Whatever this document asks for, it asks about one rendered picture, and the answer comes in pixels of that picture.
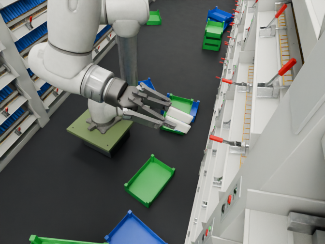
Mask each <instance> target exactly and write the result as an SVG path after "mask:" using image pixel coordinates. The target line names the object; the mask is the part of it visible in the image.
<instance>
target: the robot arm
mask: <svg viewBox="0 0 325 244"><path fill-rule="evenodd" d="M149 17H150V15H149V5H148V0H48V3H47V30H48V42H46V43H40V44H37V45H35V46H34V47H33V48H32V49H31V50H30V52H29V56H28V64H29V68H30V70H31V71H32V72H33V73H35V75H36V76H38V77H39V78H41V79H42V80H44V81H45V82H47V83H49V84H50V85H52V86H54V87H56V88H58V89H61V90H63V91H66V92H69V93H74V94H79V95H82V96H84V97H85V98H88V108H89V113H90V115H91V117H90V118H88V119H86V123H89V124H90V126H89V127H88V130H89V131H92V130H94V129H97V130H99V131H100V132H101V134H105V133H106V132H107V130H109V129H110V128H111V127H112V126H114V125H115V124H116V123H118V122H119V121H121V119H123V120H128V121H133V122H136V123H139V124H142V125H145V126H148V127H151V128H154V129H159V127H162V126H166V127H168V128H170V129H177V130H179V131H181V132H183V133H185V134H186V133H187V132H188V131H189V129H190V127H191V126H190V125H188V124H190V122H191V121H192V119H193V116H191V115H189V114H187V113H184V112H182V111H181V110H180V109H178V108H176V107H174V106H172V105H171V104H172V102H170V101H171V99H170V98H168V97H166V96H164V95H162V94H161V93H159V92H157V91H155V90H153V89H151V88H149V87H148V86H147V85H146V84H144V83H143V82H141V83H140V85H138V65H137V59H138V57H137V34H138V33H139V31H140V27H141V25H144V24H146V23H147V22H148V20H149ZM99 25H112V28H113V30H114V32H115V33H116V34H117V43H118V56H119V66H120V76H121V79H120V78H118V77H115V75H114V73H113V72H110V71H108V70H106V69H104V68H101V67H100V66H98V65H95V64H93V63H92V48H93V44H94V41H95V39H96V35H97V32H98V29H99ZM150 107H153V108H156V109H160V110H163V111H166V112H167V115H169V116H171V117H169V116H166V117H164V116H162V115H160V114H159V113H157V112H155V111H153V110H152V109H150ZM119 116H122V118H121V117H119ZM172 117H173V118H172ZM174 118H176V119H178V120H180V121H178V120H176V119H174ZM181 121H182V122H181ZM183 122H185V123H187V124H185V123H183Z"/></svg>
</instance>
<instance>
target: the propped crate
mask: <svg viewBox="0 0 325 244"><path fill-rule="evenodd" d="M169 98H170V99H171V101H170V102H172V104H171V105H172V106H174V107H176V108H178V109H180V110H181V111H182V112H184V113H187V114H190V112H191V108H192V104H193V99H191V100H190V99H186V98H182V97H178V96H174V95H173V94H170V97H169ZM163 116H164V117H166V116H169V115H167V112H166V111H165V112H164V115H163ZM169 117H171V116H169ZM172 118H173V117H172ZM174 119H176V118H174ZM176 120H177V119H176ZM160 129H162V130H165V131H169V132H173V133H176V134H180V135H184V133H183V132H178V131H175V130H173V129H170V128H168V127H166V126H162V127H160Z"/></svg>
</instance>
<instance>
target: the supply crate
mask: <svg viewBox="0 0 325 244"><path fill-rule="evenodd" d="M29 240H30V241H31V243H30V244H101V243H91V242H83V241H73V240H64V239H55V238H46V237H38V236H36V235H31V236H30V239H29ZM103 244H109V243H103Z"/></svg>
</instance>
